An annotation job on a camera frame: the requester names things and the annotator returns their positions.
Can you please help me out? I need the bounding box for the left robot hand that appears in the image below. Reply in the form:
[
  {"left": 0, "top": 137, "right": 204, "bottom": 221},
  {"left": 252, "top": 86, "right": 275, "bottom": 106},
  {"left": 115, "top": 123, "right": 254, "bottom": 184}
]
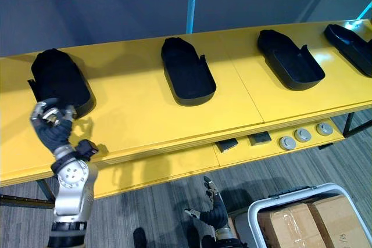
[{"left": 30, "top": 98, "right": 77, "bottom": 154}]

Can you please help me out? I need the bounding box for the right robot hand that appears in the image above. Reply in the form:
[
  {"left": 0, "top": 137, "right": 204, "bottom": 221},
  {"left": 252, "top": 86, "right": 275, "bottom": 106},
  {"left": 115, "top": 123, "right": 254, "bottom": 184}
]
[{"left": 184, "top": 175, "right": 230, "bottom": 231}]

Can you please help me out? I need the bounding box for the black plastic housing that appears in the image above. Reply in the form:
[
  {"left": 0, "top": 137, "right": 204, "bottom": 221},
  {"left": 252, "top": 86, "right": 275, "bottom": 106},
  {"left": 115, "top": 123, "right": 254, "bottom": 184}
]
[
  {"left": 324, "top": 24, "right": 372, "bottom": 78},
  {"left": 257, "top": 29, "right": 326, "bottom": 91},
  {"left": 27, "top": 48, "right": 94, "bottom": 120},
  {"left": 160, "top": 37, "right": 217, "bottom": 107}
]

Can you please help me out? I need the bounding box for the yellow shelf unit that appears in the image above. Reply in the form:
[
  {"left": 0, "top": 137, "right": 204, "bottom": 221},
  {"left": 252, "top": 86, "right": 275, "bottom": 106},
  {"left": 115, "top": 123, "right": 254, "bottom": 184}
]
[{"left": 0, "top": 19, "right": 372, "bottom": 210}]

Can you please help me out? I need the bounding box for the white plastic crate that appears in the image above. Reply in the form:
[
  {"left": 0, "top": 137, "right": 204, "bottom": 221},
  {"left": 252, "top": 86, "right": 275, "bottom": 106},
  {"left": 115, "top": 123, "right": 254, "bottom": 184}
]
[{"left": 234, "top": 183, "right": 363, "bottom": 248}]

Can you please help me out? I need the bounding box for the small dark grey block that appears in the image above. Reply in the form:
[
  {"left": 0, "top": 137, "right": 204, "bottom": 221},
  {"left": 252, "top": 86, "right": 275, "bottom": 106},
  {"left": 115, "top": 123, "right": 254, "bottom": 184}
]
[
  {"left": 248, "top": 132, "right": 272, "bottom": 146},
  {"left": 215, "top": 138, "right": 239, "bottom": 153}
]

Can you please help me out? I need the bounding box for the brown cardboard box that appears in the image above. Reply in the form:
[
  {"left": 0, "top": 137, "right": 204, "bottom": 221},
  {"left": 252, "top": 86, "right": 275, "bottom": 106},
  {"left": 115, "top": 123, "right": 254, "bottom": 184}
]
[
  {"left": 257, "top": 202, "right": 328, "bottom": 248},
  {"left": 305, "top": 194, "right": 372, "bottom": 248}
]

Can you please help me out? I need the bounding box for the dark robot foot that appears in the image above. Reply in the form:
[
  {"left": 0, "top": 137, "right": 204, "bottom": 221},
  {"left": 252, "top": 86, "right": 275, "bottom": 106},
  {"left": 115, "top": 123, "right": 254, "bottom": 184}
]
[{"left": 133, "top": 227, "right": 148, "bottom": 248}]

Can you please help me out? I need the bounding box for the grey round cap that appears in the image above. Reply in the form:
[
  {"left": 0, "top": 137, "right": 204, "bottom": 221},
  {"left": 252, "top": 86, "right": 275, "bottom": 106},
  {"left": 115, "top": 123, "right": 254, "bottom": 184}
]
[
  {"left": 278, "top": 136, "right": 297, "bottom": 150},
  {"left": 294, "top": 128, "right": 312, "bottom": 142},
  {"left": 316, "top": 122, "right": 334, "bottom": 136}
]

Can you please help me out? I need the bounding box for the light blue vertical strip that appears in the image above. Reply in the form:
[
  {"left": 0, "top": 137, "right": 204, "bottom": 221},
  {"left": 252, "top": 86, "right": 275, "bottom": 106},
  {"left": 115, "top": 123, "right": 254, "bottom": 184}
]
[
  {"left": 185, "top": 0, "right": 199, "bottom": 34},
  {"left": 347, "top": 0, "right": 372, "bottom": 30}
]

